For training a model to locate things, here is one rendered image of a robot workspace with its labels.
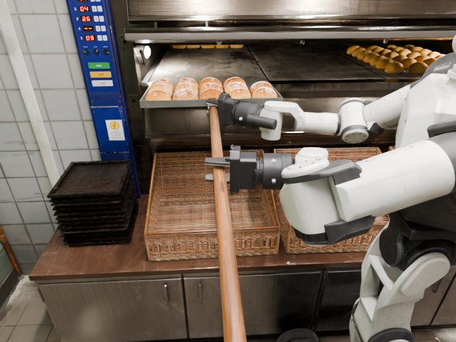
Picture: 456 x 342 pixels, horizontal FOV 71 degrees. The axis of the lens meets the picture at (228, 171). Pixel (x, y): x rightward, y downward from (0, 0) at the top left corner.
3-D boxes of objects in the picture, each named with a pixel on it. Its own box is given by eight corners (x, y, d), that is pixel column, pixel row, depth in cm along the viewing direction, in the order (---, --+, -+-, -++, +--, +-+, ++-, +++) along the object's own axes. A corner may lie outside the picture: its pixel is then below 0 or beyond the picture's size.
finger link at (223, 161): (205, 159, 80) (231, 159, 79) (204, 165, 77) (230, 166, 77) (205, 153, 79) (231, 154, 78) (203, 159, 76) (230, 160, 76)
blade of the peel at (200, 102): (282, 104, 126) (283, 97, 125) (140, 108, 123) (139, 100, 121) (266, 79, 157) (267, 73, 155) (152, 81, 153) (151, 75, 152)
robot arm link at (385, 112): (355, 119, 113) (421, 87, 96) (358, 150, 107) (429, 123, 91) (334, 104, 107) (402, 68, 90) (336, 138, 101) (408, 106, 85)
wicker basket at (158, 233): (159, 197, 175) (153, 151, 162) (261, 192, 179) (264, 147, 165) (146, 263, 134) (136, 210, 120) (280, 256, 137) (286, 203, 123)
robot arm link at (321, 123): (300, 117, 112) (357, 121, 111) (300, 142, 108) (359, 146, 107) (307, 97, 102) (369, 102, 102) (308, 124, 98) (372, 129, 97)
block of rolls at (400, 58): (344, 52, 218) (345, 44, 215) (412, 51, 220) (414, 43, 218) (387, 74, 166) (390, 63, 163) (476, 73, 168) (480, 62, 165)
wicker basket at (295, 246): (268, 192, 179) (271, 147, 165) (367, 190, 181) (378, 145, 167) (284, 255, 137) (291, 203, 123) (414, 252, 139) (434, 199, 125)
